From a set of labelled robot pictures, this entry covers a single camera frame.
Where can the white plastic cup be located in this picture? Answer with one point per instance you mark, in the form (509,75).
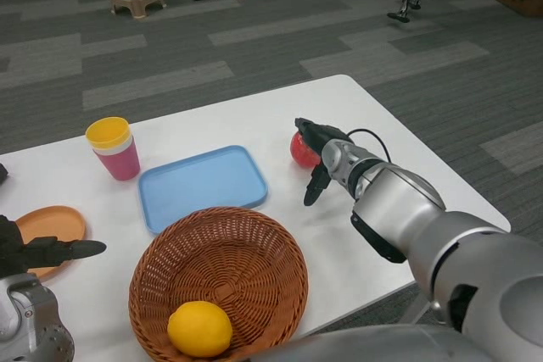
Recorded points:
(125,148)

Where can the light blue plastic tray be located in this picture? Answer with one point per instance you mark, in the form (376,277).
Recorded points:
(199,186)

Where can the pink plastic cup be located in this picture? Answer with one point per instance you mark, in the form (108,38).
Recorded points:
(119,165)

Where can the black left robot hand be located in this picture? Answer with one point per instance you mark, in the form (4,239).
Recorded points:
(42,252)

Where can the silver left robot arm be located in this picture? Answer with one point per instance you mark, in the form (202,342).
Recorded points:
(29,319)

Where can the brown wicker basket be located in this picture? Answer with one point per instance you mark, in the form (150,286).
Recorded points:
(237,260)

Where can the orange plastic plate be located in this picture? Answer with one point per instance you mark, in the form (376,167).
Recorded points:
(51,222)

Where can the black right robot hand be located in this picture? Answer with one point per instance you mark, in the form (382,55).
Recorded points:
(324,135)

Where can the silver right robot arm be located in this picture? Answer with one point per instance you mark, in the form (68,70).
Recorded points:
(399,209)

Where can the yellow plastic cup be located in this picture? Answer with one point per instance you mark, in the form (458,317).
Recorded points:
(106,131)

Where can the yellow lemon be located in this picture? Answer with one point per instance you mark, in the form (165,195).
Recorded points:
(199,328)

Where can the red apple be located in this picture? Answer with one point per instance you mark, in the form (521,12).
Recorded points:
(299,152)

